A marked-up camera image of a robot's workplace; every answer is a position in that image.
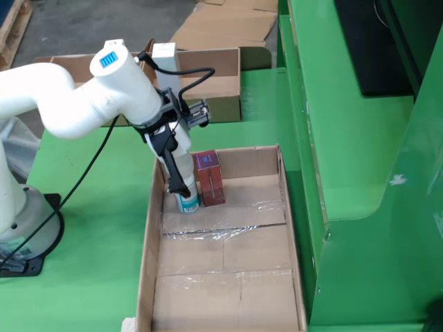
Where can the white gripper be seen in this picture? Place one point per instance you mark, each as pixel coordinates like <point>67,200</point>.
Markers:
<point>176,138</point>

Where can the white bottle teal label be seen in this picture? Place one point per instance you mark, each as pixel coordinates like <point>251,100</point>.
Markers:
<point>191,204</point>

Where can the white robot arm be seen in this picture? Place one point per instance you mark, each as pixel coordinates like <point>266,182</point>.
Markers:
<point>104,100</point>

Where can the red carton box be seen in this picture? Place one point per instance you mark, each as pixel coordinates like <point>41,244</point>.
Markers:
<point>212,183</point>

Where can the divided cardboard box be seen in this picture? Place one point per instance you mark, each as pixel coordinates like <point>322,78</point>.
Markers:
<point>214,107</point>

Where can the large cardboard tray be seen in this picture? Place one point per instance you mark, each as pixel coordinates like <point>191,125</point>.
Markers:
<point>225,283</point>

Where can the flattened cardboard pile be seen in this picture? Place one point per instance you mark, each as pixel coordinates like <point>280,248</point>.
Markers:
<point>221,27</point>

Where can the tall white carton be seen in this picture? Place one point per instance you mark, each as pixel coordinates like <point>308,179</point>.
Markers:
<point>164,52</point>

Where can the clear plastic bag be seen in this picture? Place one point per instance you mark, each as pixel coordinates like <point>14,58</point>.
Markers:
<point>20,152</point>

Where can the white foam piece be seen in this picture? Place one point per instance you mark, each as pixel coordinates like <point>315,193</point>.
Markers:
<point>128,325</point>

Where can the green metal cabinet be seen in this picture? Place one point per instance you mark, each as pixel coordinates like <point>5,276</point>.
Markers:
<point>346,138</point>

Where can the wooden pallet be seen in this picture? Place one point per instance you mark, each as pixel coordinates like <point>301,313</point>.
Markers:
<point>14,24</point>

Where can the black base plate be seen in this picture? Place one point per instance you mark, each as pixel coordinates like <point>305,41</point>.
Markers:
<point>52,207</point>

